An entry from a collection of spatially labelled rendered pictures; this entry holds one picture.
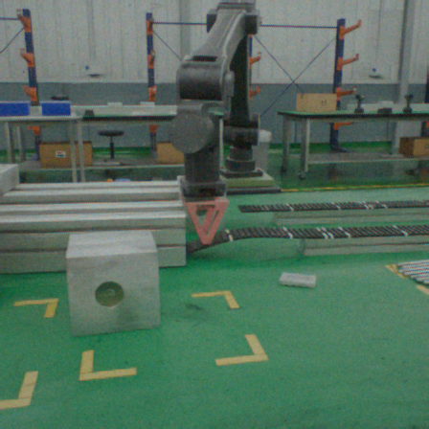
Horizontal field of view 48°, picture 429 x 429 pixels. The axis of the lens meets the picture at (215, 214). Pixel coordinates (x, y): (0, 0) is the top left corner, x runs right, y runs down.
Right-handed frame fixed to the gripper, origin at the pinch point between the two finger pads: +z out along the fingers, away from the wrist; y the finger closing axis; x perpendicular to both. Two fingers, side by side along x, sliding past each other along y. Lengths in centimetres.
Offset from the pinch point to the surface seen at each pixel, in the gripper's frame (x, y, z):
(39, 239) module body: -25.3, 4.4, -1.9
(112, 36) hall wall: -44, -759, -131
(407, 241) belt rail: 34.9, 3.1, 2.8
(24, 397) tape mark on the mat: -21.3, 35.8, 4.5
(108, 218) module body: -15.0, 4.8, -4.6
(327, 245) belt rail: 20.6, 2.4, 2.7
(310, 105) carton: 200, -505, -17
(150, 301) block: -9.5, 24.6, 0.9
